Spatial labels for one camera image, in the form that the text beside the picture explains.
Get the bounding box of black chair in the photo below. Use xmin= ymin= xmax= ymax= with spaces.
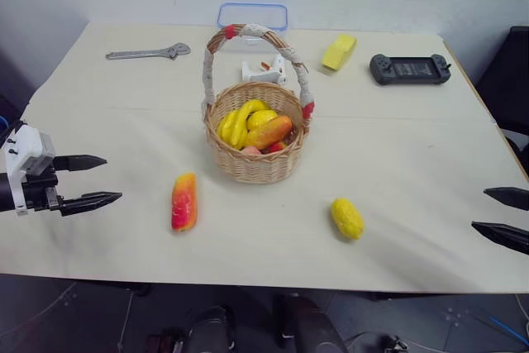
xmin=474 ymin=25 xmax=529 ymax=183

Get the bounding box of white glue gun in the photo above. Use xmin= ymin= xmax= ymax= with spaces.
xmin=241 ymin=55 xmax=288 ymax=86

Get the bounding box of orange yellow mango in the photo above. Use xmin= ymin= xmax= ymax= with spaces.
xmin=243 ymin=115 xmax=294 ymax=150

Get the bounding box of wicker basket with handle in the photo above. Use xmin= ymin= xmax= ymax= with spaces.
xmin=200 ymin=24 xmax=317 ymax=185

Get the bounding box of smooth yellow lemon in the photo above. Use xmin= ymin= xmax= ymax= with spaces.
xmin=246 ymin=109 xmax=279 ymax=131

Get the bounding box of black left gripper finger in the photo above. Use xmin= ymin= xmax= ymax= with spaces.
xmin=60 ymin=191 xmax=124 ymax=217
xmin=53 ymin=154 xmax=108 ymax=173

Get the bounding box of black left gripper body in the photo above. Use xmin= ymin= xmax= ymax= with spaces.
xmin=21 ymin=165 xmax=68 ymax=216

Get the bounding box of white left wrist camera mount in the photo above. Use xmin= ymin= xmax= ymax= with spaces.
xmin=0 ymin=122 xmax=57 ymax=217

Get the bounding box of yellow banana bunch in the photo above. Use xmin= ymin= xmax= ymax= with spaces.
xmin=217 ymin=99 xmax=273 ymax=150

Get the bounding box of dark rounded shape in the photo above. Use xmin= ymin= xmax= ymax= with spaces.
xmin=186 ymin=305 xmax=237 ymax=353

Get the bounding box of clear blue-rimmed plastic container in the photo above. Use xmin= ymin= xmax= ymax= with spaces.
xmin=217 ymin=2 xmax=289 ymax=53

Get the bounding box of red yellow mango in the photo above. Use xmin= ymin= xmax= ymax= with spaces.
xmin=170 ymin=172 xmax=199 ymax=232

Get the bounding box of black handheld game controller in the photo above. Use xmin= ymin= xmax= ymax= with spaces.
xmin=369 ymin=53 xmax=453 ymax=87

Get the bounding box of silver adjustable wrench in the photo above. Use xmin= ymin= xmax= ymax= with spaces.
xmin=105 ymin=41 xmax=193 ymax=62

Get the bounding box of bumpy yellow lemon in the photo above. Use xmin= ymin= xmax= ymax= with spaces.
xmin=330 ymin=198 xmax=366 ymax=241

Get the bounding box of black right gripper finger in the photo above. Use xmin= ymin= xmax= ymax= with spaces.
xmin=471 ymin=221 xmax=529 ymax=255
xmin=483 ymin=186 xmax=529 ymax=211

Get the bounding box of blue cable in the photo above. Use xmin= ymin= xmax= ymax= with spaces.
xmin=488 ymin=314 xmax=529 ymax=348

